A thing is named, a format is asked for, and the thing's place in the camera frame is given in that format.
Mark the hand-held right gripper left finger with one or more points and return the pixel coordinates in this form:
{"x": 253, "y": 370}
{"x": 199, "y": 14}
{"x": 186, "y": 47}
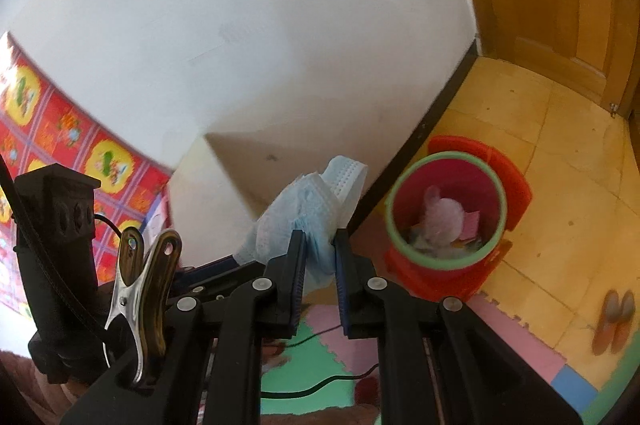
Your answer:
{"x": 299, "y": 290}

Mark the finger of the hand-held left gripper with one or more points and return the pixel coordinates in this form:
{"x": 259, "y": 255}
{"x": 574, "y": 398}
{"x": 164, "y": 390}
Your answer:
{"x": 215, "y": 275}

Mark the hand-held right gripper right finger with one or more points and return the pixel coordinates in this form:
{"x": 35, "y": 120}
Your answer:
{"x": 342, "y": 290}

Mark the blue face mask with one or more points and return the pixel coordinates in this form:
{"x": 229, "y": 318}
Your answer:
{"x": 300, "y": 205}

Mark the red bucket green rim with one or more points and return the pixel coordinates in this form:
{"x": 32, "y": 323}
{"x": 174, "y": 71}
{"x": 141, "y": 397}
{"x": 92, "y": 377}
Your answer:
{"x": 480, "y": 205}

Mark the red slipper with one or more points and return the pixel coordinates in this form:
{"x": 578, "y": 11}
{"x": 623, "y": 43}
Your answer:
{"x": 367, "y": 390}
{"x": 275, "y": 349}

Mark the plaid heart blanket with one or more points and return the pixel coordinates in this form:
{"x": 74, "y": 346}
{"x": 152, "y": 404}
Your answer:
{"x": 160, "y": 225}

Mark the white wooden table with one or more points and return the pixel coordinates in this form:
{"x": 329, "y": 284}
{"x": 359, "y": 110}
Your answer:
{"x": 210, "y": 195}

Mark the metal spring clamp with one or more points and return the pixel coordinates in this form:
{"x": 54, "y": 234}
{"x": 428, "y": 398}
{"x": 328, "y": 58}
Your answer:
{"x": 135, "y": 305}

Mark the colourful foam puzzle mat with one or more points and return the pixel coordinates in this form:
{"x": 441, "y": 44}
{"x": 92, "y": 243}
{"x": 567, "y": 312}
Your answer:
{"x": 510, "y": 330}

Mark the red bin with green rim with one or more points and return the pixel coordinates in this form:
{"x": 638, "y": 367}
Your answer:
{"x": 510, "y": 185}

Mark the red floral wall cloth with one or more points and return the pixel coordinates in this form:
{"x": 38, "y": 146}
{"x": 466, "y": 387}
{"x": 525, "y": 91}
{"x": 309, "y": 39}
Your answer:
{"x": 75, "y": 145}

